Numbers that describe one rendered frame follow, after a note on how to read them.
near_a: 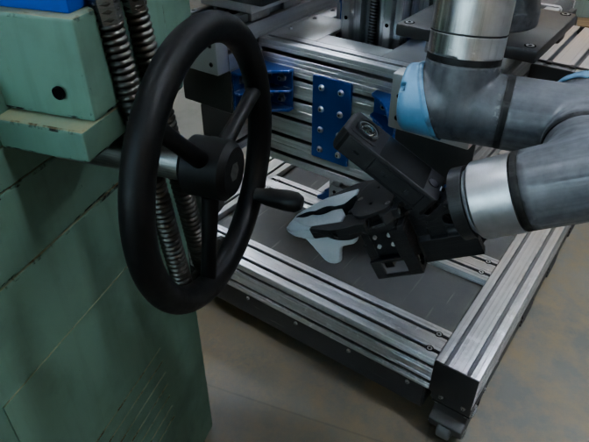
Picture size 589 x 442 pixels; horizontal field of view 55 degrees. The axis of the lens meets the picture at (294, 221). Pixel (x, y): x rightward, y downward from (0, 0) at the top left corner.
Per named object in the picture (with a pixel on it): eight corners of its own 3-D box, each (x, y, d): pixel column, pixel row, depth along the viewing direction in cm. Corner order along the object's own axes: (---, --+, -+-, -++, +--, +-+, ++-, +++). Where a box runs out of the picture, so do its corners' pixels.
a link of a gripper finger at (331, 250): (296, 275, 65) (367, 265, 60) (273, 235, 63) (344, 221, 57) (306, 259, 67) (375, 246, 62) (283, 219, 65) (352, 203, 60)
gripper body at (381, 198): (372, 281, 60) (485, 267, 53) (337, 217, 57) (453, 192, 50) (389, 238, 66) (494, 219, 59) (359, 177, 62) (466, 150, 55)
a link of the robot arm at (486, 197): (502, 180, 47) (512, 133, 53) (450, 191, 50) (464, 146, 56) (528, 249, 50) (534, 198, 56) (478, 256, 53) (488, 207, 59)
